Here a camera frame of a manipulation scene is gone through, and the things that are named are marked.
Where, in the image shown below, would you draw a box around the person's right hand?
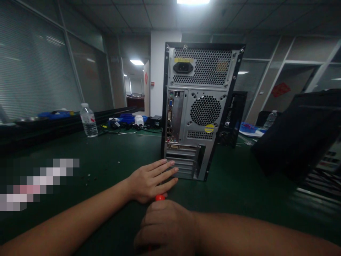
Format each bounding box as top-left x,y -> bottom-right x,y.
133,199 -> 199,256

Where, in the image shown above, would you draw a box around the person's left hand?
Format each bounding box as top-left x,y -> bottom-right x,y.
130,159 -> 179,205

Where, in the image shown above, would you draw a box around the person's left middle finger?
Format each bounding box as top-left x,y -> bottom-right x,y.
158,167 -> 179,180

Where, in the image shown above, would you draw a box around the person's left index finger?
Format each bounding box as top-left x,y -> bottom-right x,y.
158,177 -> 178,191

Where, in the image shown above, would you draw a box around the person's left ring finger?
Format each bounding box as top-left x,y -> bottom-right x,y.
156,161 -> 175,172

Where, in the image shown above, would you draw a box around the person's left little finger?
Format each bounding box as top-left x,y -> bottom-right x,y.
147,159 -> 168,170

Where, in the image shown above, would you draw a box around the person's right fingers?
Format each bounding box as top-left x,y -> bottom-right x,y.
133,213 -> 160,256

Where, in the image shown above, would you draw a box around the red handled screwdriver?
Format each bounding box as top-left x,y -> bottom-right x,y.
147,194 -> 167,253

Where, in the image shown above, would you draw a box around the black power adapter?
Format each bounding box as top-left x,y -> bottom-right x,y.
146,115 -> 163,128

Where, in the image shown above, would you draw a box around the grey desktop computer tower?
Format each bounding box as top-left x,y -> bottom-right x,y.
160,41 -> 247,183

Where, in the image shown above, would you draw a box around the scattered small screws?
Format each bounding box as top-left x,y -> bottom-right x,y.
80,160 -> 121,186

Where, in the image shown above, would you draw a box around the clear plastic water bottle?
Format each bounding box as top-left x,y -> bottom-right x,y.
80,103 -> 99,138
263,110 -> 278,130

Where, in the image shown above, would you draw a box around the open black computer case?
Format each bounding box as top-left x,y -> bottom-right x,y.
219,91 -> 249,149

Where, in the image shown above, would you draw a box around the blue tray with parts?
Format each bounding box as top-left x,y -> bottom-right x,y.
238,122 -> 268,137

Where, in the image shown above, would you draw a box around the stack of long black panels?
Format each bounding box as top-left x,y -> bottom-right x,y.
0,106 -> 140,151

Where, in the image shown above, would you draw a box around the blue plastic bin with parts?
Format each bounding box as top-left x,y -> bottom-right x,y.
37,108 -> 75,120

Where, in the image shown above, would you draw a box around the black computer case panel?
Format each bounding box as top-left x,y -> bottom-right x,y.
250,89 -> 341,188

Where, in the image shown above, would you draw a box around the metal bowl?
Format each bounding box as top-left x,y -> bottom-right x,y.
14,116 -> 49,125

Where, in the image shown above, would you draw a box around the red paper door decoration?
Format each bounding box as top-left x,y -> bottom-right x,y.
271,82 -> 291,98

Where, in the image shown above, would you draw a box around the window with grey blinds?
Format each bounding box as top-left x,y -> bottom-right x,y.
0,0 -> 114,124

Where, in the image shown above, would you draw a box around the tangle of black cables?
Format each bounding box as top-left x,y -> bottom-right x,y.
101,117 -> 146,132

